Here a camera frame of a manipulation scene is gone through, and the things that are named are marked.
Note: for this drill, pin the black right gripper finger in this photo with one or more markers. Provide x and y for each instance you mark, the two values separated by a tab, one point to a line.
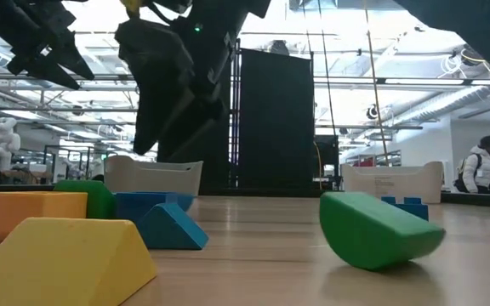
189	136
160	123

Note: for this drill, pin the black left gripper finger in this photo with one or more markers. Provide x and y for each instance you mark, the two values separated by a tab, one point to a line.
70	55
36	71

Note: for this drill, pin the grey plastic bin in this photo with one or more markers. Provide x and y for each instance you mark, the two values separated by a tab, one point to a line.
151	178

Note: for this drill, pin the blue wedge block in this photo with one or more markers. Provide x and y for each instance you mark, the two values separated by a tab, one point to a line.
168	229

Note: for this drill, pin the green rounded-corner block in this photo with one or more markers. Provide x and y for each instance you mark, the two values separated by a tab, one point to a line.
96	200

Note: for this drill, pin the yellow sloped block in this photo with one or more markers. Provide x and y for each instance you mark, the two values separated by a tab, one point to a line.
58	263

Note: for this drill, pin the green half-cylinder block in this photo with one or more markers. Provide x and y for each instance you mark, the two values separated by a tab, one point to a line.
372	234

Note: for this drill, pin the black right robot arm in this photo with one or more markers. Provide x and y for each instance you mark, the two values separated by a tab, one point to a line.
483	30

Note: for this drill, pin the white humanoid robot figure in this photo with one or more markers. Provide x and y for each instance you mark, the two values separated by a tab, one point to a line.
2	144

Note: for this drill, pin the black folding partition screen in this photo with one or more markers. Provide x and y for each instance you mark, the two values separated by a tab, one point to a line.
275	119

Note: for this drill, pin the white plastic bin with label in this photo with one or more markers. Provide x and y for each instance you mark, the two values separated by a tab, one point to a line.
398	178

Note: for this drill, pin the backpack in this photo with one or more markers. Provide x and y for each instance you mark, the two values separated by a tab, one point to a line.
462	178

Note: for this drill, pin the person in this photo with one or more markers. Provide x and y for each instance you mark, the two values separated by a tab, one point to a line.
485	170

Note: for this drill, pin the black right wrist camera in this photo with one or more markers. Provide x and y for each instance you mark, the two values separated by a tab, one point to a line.
155	64

